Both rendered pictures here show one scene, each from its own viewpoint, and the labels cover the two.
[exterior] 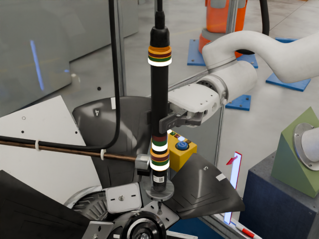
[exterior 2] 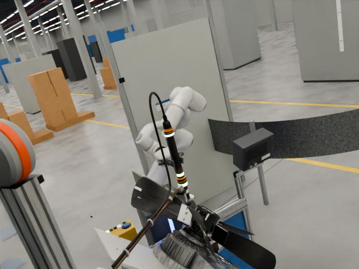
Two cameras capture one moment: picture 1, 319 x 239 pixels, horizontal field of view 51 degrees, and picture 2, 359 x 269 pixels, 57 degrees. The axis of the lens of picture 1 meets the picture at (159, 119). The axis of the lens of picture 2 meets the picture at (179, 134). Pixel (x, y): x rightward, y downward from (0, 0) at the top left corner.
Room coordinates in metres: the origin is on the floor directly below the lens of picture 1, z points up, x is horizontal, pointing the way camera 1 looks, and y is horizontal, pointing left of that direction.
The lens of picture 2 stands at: (0.08, 1.27, 2.07)
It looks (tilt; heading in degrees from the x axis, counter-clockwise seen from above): 19 degrees down; 290
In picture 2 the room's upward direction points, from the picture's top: 15 degrees counter-clockwise
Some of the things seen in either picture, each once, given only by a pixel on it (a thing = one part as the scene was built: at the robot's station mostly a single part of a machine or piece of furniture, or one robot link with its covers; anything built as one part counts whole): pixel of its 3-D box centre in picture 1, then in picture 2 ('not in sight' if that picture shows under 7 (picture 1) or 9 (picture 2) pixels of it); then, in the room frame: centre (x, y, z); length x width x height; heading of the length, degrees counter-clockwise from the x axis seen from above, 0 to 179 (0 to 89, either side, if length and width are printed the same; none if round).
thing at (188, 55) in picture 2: not in sight; (182, 114); (1.14, -1.96, 1.10); 1.21 x 0.05 x 2.20; 44
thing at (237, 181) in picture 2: not in sight; (239, 185); (0.45, -0.63, 0.96); 0.03 x 0.03 x 0.20; 44
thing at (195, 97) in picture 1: (193, 102); (165, 156); (0.66, -0.08, 1.47); 0.11 x 0.10 x 0.07; 134
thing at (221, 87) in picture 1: (211, 93); (161, 152); (0.70, -0.12, 1.47); 0.09 x 0.03 x 0.08; 44
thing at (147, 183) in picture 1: (155, 175); (184, 192); (0.58, 0.01, 1.32); 0.09 x 0.07 x 0.10; 79
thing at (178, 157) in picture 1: (173, 151); (121, 237); (1.04, -0.06, 1.02); 0.16 x 0.10 x 0.11; 44
